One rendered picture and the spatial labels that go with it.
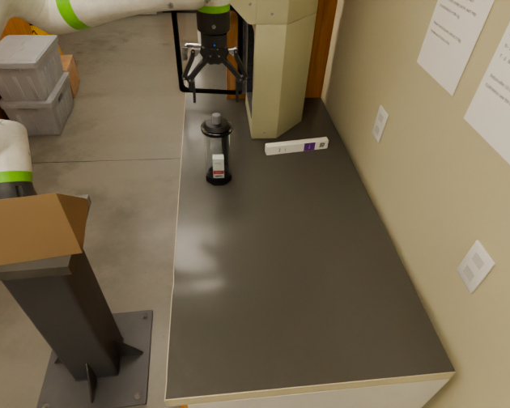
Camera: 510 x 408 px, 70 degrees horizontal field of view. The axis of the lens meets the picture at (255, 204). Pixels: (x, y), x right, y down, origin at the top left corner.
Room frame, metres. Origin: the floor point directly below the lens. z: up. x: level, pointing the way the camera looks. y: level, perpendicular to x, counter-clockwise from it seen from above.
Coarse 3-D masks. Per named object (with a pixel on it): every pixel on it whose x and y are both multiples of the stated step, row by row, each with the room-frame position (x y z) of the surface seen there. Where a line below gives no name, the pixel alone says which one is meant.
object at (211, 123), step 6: (216, 114) 1.08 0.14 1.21; (210, 120) 1.10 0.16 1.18; (216, 120) 1.07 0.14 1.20; (222, 120) 1.10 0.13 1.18; (204, 126) 1.07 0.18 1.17; (210, 126) 1.06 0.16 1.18; (216, 126) 1.06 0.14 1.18; (222, 126) 1.06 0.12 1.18; (228, 126) 1.07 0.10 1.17; (210, 132) 1.04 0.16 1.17; (216, 132) 1.04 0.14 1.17; (222, 132) 1.04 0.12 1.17
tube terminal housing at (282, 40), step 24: (264, 0) 1.36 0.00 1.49; (288, 0) 1.38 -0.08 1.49; (312, 0) 1.50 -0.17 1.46; (264, 24) 1.37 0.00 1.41; (288, 24) 1.38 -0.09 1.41; (312, 24) 1.52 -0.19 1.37; (264, 48) 1.37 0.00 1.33; (288, 48) 1.40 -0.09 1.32; (264, 72) 1.37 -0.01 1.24; (288, 72) 1.41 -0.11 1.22; (264, 96) 1.37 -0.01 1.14; (288, 96) 1.43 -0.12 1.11; (264, 120) 1.37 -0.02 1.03; (288, 120) 1.44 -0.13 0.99
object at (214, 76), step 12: (180, 12) 1.66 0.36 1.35; (192, 12) 1.66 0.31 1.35; (180, 24) 1.66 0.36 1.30; (192, 24) 1.66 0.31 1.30; (180, 36) 1.66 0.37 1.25; (192, 36) 1.66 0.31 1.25; (228, 36) 1.66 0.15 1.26; (228, 48) 1.66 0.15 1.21; (228, 60) 1.66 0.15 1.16; (204, 72) 1.66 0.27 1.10; (216, 72) 1.66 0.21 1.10; (228, 72) 1.66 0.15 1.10; (204, 84) 1.66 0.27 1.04; (216, 84) 1.66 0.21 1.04; (228, 84) 1.66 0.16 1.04
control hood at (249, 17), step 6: (234, 0) 1.35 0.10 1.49; (240, 0) 1.35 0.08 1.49; (246, 0) 1.36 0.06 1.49; (252, 0) 1.36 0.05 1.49; (234, 6) 1.35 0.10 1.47; (240, 6) 1.35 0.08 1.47; (246, 6) 1.36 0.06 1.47; (252, 6) 1.36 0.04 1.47; (240, 12) 1.35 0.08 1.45; (246, 12) 1.36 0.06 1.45; (252, 12) 1.36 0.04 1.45; (246, 18) 1.36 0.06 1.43; (252, 18) 1.36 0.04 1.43
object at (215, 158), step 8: (208, 136) 1.04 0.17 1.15; (208, 144) 1.05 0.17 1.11; (216, 144) 1.04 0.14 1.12; (224, 144) 1.05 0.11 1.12; (208, 152) 1.05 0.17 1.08; (216, 152) 1.04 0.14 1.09; (224, 152) 1.05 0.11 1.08; (208, 160) 1.05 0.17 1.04; (216, 160) 1.04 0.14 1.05; (224, 160) 1.05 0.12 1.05; (208, 168) 1.05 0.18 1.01; (216, 168) 1.04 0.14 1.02; (224, 168) 1.05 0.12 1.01; (216, 176) 1.04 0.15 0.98; (224, 176) 1.05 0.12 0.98
